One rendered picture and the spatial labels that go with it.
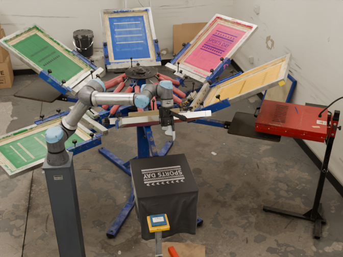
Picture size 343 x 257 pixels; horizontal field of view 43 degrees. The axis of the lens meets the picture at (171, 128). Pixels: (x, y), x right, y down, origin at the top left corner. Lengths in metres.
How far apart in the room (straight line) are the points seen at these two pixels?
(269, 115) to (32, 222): 2.44
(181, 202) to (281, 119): 1.19
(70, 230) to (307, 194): 2.55
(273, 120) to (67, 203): 1.81
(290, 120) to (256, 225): 1.12
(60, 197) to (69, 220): 0.22
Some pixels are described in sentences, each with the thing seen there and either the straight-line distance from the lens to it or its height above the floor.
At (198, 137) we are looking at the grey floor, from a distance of 5.50.
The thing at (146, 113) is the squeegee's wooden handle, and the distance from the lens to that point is 3.35.
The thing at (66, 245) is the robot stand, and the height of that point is 0.48.
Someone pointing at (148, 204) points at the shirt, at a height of 0.87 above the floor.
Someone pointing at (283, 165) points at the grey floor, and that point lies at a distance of 5.15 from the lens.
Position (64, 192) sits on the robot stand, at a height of 0.98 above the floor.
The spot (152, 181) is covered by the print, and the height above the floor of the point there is 0.95.
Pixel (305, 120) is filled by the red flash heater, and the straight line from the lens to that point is 3.81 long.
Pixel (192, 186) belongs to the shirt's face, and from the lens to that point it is 3.14.
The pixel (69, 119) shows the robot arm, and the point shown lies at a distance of 2.95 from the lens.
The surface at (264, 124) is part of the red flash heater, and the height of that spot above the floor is 1.10.
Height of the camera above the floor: 2.89
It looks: 31 degrees down
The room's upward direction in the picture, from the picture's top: straight up
